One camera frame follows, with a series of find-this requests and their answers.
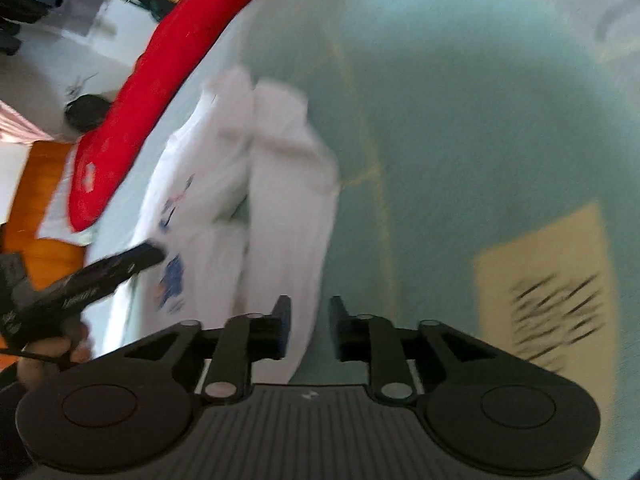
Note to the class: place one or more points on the grey checked pillow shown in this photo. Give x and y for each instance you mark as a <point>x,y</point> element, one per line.
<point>52,215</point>

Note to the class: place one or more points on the wooden headboard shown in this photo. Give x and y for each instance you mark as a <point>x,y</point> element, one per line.
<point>40,200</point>

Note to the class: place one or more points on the white printed long-sleeve shirt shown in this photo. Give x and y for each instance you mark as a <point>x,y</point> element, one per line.
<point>280,185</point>

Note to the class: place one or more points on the black jacket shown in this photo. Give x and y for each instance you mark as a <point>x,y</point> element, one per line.
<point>30,10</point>

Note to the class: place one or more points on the red quilt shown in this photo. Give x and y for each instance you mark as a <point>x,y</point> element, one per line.
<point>150,75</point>

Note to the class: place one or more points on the small wall fixture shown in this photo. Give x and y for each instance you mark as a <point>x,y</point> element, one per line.
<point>80,85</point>

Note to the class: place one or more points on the pink patterned curtain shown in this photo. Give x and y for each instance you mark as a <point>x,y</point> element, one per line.
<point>20,127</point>

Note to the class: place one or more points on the person's left hand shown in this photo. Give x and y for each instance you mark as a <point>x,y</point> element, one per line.
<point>45,352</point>

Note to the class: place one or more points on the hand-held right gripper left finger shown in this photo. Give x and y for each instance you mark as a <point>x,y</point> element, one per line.
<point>284,325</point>

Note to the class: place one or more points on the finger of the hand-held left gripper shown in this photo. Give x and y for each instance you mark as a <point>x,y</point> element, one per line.
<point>145,257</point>

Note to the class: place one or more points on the black backpack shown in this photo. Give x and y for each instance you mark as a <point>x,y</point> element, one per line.
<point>87,112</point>

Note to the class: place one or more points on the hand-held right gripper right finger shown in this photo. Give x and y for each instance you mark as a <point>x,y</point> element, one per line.
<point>339,325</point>

